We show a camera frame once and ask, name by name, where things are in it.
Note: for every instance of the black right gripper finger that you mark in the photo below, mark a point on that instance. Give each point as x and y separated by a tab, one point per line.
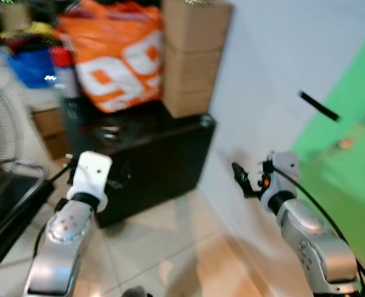
240	173

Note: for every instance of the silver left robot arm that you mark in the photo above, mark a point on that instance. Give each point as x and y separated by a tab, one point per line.
62	247

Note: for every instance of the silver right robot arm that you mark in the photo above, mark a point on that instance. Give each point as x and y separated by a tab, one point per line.
315	247

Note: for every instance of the black cabinet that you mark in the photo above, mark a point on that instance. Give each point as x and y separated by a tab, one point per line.
158	161

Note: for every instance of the green backdrop cloth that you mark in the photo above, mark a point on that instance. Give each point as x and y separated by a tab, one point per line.
349	173

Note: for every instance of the orange tagged key bunch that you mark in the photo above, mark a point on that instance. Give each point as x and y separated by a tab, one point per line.
345	143

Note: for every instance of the large brown cardboard box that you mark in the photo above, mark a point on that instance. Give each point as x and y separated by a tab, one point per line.
198	21

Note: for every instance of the dark robot foot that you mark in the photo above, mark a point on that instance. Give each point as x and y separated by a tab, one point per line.
133	292

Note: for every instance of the orange white plastic bag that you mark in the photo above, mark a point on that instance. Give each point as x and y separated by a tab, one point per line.
114	55

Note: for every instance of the brown wooden drawer unit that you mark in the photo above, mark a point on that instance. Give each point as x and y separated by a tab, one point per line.
49	130

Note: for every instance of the red capped canister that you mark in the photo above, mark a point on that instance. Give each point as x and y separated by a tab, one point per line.
64	71

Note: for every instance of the blue bag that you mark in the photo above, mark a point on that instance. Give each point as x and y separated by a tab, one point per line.
33	68

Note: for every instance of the black metal framed cart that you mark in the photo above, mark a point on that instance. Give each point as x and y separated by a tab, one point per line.
9	204

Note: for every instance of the white floor fan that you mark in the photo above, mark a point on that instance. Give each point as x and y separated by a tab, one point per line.
0	124

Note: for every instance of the yellow red clutter pile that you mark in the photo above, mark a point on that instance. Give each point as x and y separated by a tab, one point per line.
34	32

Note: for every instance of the small tan cardboard box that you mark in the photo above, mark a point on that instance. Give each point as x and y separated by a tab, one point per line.
14	15

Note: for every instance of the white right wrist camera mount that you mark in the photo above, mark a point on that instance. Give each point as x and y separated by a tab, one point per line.
284	166

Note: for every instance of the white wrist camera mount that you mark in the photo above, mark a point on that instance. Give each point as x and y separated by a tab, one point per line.
284	166
90	173

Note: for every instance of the black wall hook bar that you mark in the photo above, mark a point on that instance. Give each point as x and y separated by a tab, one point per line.
318	106

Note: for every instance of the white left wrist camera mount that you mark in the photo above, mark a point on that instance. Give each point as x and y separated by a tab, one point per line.
90	173

